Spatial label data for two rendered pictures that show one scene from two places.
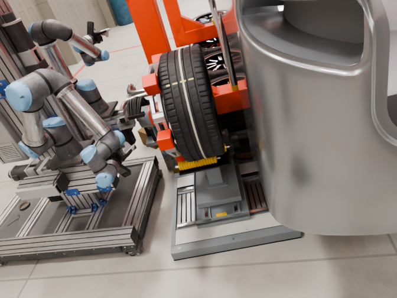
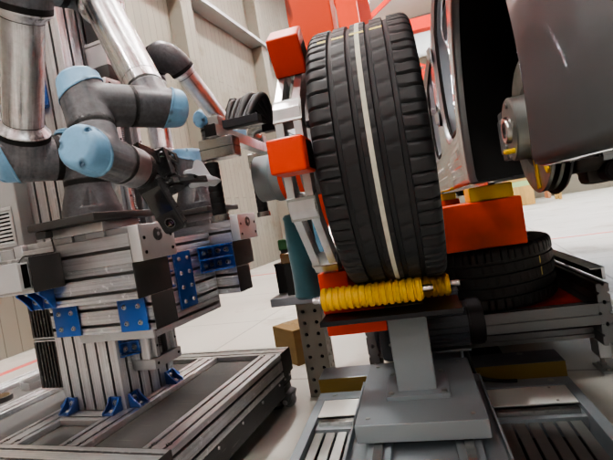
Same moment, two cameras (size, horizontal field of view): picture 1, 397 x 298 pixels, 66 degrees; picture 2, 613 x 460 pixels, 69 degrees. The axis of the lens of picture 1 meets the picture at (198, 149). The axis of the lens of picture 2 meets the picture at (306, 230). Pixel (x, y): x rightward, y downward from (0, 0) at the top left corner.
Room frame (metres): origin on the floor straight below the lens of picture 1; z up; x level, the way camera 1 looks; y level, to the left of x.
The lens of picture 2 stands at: (0.45, 0.06, 0.72)
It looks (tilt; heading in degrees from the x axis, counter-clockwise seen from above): 2 degrees down; 6
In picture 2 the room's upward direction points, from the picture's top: 9 degrees counter-clockwise
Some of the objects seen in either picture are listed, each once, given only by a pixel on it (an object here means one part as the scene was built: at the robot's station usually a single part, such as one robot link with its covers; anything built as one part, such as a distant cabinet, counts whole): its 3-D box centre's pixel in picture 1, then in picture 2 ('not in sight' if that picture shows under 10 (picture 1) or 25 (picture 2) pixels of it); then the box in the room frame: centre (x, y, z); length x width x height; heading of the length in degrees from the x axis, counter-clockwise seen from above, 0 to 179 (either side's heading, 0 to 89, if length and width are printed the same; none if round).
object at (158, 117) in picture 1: (167, 111); (318, 168); (1.69, 0.11, 0.85); 0.54 x 0.07 x 0.54; 172
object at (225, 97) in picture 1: (217, 88); (437, 203); (2.11, -0.27, 0.69); 0.52 x 0.17 x 0.35; 82
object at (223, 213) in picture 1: (219, 193); (423, 428); (1.62, -0.05, 0.13); 0.50 x 0.36 x 0.10; 172
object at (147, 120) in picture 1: (156, 113); (294, 172); (1.70, 0.18, 0.85); 0.21 x 0.14 x 0.14; 82
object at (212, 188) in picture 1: (213, 169); (411, 351); (1.66, -0.06, 0.32); 0.40 x 0.30 x 0.28; 172
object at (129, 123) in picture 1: (126, 122); (220, 148); (1.55, 0.34, 0.93); 0.09 x 0.05 x 0.05; 82
